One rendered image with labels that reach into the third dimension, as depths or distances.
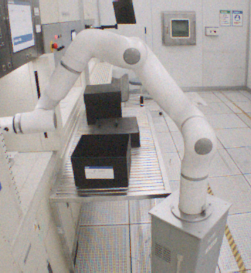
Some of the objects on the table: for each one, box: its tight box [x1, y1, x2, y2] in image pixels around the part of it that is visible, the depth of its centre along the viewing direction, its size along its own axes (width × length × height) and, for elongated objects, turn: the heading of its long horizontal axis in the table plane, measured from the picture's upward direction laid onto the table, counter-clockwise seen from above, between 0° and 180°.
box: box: [83, 82, 122, 125], centre depth 226 cm, size 29×29×25 cm
